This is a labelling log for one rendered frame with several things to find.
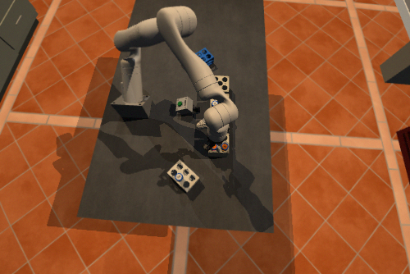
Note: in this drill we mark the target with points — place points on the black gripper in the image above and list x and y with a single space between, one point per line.
210 144

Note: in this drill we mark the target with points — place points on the blue tube rack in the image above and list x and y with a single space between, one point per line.
208 58

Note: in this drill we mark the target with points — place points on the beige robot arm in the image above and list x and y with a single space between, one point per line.
174 23

